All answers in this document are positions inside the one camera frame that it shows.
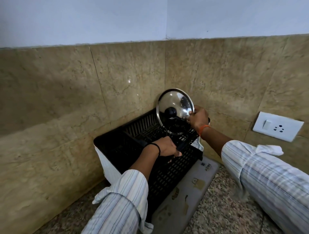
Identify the person's right forearm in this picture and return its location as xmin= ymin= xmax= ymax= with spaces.
xmin=199 ymin=125 xmax=309 ymax=234

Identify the black plastic dish rack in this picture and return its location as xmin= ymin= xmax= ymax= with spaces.
xmin=93 ymin=108 xmax=204 ymax=224

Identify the orange thread wristband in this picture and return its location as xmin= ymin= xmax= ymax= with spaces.
xmin=198 ymin=125 xmax=211 ymax=138

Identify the person's left hand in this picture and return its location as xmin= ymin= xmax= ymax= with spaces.
xmin=156 ymin=136 xmax=183 ymax=158

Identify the person's right hand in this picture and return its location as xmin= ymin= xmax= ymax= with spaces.
xmin=188 ymin=105 xmax=210 ymax=132

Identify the person's left forearm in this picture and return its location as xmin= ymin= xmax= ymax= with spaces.
xmin=82 ymin=144 xmax=161 ymax=234

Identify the grey printed drying mat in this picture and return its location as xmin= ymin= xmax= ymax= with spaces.
xmin=152 ymin=155 xmax=221 ymax=234

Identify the black wristband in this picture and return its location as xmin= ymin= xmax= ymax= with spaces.
xmin=147 ymin=143 xmax=161 ymax=158

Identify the white dish rack tray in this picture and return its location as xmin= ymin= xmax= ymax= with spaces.
xmin=95 ymin=144 xmax=122 ymax=185

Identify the glass lid with black knob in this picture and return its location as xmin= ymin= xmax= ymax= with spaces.
xmin=156 ymin=88 xmax=195 ymax=134

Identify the white wall switch socket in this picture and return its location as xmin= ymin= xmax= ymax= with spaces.
xmin=253 ymin=111 xmax=304 ymax=143

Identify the black pan handle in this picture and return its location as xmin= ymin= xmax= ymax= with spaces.
xmin=176 ymin=139 xmax=193 ymax=156

